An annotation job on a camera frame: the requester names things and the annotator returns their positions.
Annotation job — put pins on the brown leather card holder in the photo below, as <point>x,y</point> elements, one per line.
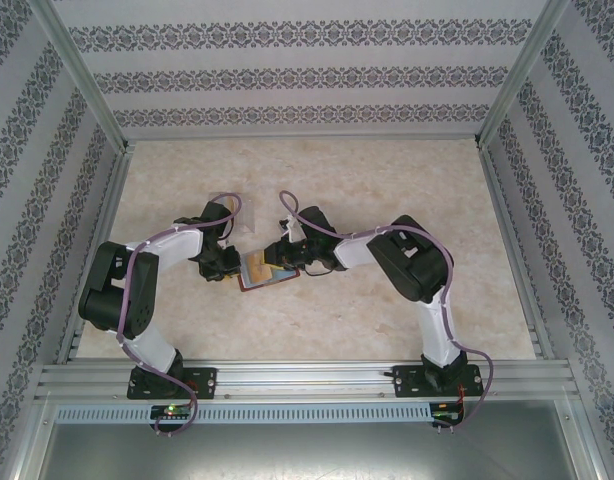
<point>283,275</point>

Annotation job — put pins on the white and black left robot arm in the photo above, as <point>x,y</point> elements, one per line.
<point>152,345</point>

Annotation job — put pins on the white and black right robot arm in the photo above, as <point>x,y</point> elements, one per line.
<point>434,330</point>

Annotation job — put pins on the clear plastic card case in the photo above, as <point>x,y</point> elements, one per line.
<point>230,205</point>

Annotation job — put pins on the left circuit board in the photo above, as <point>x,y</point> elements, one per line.
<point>172,411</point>

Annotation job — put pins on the circuit board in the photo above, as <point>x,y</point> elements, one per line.
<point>447,407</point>
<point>172,411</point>

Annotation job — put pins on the grey metal panel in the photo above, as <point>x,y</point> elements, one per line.
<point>307,450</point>

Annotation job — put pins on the right circuit board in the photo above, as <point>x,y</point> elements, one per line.
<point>447,407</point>

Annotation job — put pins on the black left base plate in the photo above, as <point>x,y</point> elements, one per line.
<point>207,382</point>

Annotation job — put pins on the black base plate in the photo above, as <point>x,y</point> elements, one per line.
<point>404,382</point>
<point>207,382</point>

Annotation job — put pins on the aluminium side rail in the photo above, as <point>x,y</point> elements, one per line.
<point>507,220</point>
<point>105,220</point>

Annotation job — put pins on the aluminium mounting rail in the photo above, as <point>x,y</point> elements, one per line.
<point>307,380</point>

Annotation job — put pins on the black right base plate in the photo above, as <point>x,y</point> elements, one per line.
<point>404,382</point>

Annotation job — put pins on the aluminium frame post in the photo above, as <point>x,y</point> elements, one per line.
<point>82,75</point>
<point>522,75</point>

